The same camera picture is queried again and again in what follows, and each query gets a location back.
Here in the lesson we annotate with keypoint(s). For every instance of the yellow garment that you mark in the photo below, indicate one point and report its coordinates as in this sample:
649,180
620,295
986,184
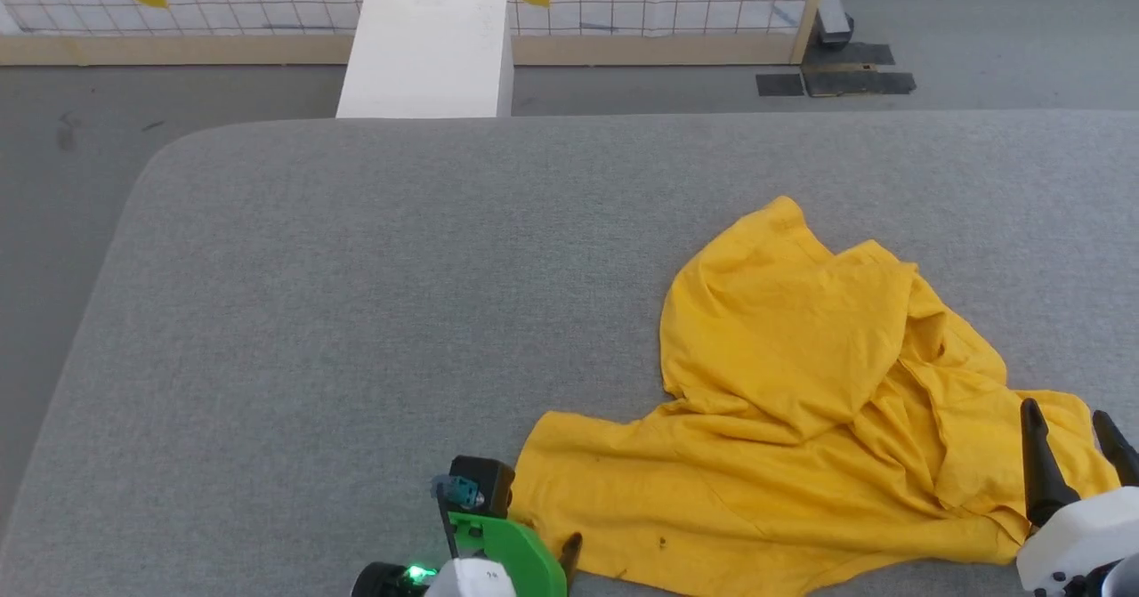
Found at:
801,383

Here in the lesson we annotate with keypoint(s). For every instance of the white box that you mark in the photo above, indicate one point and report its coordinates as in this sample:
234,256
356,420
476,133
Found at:
427,59

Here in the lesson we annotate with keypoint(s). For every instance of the small black floor patch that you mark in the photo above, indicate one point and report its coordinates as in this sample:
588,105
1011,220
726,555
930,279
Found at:
780,84

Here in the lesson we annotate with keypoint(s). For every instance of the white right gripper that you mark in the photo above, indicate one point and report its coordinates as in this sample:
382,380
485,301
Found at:
1086,535

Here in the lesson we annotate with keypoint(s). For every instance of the grey metal screen foot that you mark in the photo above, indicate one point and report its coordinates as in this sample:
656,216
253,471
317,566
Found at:
835,19

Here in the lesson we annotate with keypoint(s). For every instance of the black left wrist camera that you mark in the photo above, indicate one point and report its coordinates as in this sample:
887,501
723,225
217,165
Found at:
489,481

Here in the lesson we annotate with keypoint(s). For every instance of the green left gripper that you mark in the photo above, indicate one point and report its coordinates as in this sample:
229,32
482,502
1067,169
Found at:
521,557

